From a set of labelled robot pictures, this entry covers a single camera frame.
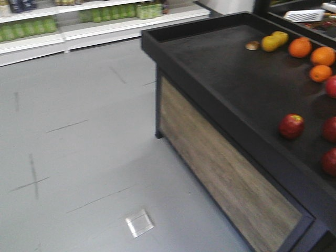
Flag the black wooden produce display stand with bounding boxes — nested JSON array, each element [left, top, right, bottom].
[[142, 1, 335, 251]]

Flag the small orange fruit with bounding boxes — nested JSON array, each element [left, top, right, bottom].
[[309, 65, 332, 83]]

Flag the yellow green citrus fruit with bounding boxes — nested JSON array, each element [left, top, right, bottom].
[[261, 35, 281, 52]]

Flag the metal floor outlet plate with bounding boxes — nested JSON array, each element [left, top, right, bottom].
[[125, 209, 154, 238]]

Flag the orange fruit middle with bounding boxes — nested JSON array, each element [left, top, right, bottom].
[[310, 47, 335, 66]]

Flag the white store shelving unit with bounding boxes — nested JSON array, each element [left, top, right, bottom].
[[1, 1, 210, 66]]

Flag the orange fruit large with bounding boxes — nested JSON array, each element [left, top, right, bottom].
[[288, 37, 312, 58]]

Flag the red apple front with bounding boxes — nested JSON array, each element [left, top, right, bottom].
[[278, 114, 305, 140]]

